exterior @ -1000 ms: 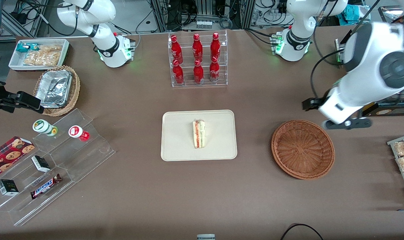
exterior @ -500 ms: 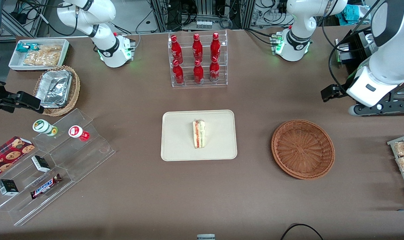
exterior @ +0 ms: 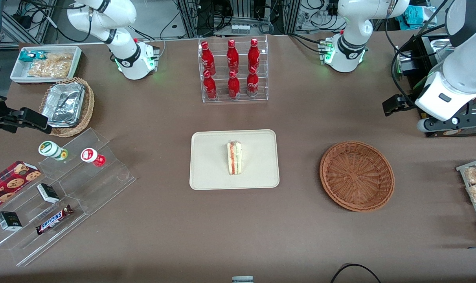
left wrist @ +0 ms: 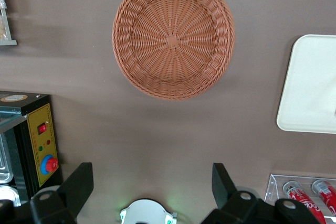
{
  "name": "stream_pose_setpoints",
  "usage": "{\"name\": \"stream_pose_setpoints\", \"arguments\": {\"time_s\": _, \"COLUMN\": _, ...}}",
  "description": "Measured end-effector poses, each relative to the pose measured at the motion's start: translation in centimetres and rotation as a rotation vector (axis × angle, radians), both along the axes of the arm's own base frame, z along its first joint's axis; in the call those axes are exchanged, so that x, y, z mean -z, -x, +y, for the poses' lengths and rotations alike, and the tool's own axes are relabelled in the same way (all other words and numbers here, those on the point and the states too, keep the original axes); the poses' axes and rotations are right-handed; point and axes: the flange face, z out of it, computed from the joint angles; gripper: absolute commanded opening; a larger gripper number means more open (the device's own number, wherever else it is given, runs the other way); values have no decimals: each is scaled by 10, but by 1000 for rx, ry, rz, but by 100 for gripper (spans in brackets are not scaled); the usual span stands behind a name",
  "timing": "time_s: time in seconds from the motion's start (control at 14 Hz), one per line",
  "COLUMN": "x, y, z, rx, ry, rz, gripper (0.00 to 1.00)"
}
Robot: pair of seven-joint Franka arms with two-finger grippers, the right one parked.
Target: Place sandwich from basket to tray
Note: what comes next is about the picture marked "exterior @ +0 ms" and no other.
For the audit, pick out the aluminium foil container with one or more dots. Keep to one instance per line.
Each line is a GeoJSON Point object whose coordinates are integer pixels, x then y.
{"type": "Point", "coordinates": [65, 104]}

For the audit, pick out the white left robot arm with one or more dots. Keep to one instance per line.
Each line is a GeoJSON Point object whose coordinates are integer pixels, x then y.
{"type": "Point", "coordinates": [351, 23]}

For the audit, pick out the light wicker basket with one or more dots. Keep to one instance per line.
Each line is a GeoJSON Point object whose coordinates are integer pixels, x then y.
{"type": "Point", "coordinates": [88, 106]}

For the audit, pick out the triangle sandwich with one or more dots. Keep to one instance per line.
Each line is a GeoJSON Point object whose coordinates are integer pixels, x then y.
{"type": "Point", "coordinates": [234, 159]}

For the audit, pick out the small grey device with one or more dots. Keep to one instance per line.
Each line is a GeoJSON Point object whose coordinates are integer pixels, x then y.
{"type": "Point", "coordinates": [242, 280]}

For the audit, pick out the red cookie box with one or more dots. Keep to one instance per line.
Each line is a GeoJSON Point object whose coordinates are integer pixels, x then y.
{"type": "Point", "coordinates": [10, 182]}

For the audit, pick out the green lid cup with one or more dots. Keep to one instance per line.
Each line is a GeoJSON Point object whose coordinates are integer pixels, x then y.
{"type": "Point", "coordinates": [51, 150]}

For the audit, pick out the clear acrylic stepped display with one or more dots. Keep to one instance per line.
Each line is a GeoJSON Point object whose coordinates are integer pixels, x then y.
{"type": "Point", "coordinates": [104, 188]}

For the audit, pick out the beige plastic tray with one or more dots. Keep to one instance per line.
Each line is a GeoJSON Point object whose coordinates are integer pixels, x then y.
{"type": "Point", "coordinates": [206, 165]}

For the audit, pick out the tray with bagged pastries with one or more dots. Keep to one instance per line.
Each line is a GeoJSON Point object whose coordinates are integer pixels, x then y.
{"type": "Point", "coordinates": [464, 173]}

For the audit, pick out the red cola bottle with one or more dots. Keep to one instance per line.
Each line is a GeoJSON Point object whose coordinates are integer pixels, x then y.
{"type": "Point", "coordinates": [210, 86]}
{"type": "Point", "coordinates": [232, 57]}
{"type": "Point", "coordinates": [208, 59]}
{"type": "Point", "coordinates": [234, 86]}
{"type": "Point", "coordinates": [252, 83]}
{"type": "Point", "coordinates": [254, 55]}

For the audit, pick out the white power strip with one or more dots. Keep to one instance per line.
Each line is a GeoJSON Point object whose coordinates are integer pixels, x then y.
{"type": "Point", "coordinates": [240, 28]}

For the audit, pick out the brown round wicker basket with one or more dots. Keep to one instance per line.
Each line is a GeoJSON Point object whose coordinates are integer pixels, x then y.
{"type": "Point", "coordinates": [355, 177]}

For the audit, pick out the clear bag of chips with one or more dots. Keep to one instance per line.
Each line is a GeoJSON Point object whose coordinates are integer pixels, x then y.
{"type": "Point", "coordinates": [51, 67]}

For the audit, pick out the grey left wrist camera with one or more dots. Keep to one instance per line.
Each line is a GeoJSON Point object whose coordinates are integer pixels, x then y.
{"type": "Point", "coordinates": [450, 122]}

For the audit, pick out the teal snack packet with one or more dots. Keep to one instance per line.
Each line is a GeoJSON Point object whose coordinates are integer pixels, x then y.
{"type": "Point", "coordinates": [27, 56]}

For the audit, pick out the snickers chocolate bar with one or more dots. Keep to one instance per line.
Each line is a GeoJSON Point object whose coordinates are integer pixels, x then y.
{"type": "Point", "coordinates": [53, 220]}

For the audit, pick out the clear acrylic bottle rack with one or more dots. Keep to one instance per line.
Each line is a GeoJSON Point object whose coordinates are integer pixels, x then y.
{"type": "Point", "coordinates": [222, 96]}

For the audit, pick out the white rectangular snack bin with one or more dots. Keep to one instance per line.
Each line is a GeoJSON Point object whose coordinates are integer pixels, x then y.
{"type": "Point", "coordinates": [17, 74]}

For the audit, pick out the small black box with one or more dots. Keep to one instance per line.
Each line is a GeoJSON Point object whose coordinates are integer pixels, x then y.
{"type": "Point", "coordinates": [48, 192]}
{"type": "Point", "coordinates": [9, 221]}

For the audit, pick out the black machine with yellow panel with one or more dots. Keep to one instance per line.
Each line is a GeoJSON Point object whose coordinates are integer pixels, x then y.
{"type": "Point", "coordinates": [414, 55]}

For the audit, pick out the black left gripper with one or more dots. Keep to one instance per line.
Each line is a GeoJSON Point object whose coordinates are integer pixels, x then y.
{"type": "Point", "coordinates": [406, 103]}

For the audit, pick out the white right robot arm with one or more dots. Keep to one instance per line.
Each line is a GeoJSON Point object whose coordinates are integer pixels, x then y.
{"type": "Point", "coordinates": [104, 15]}

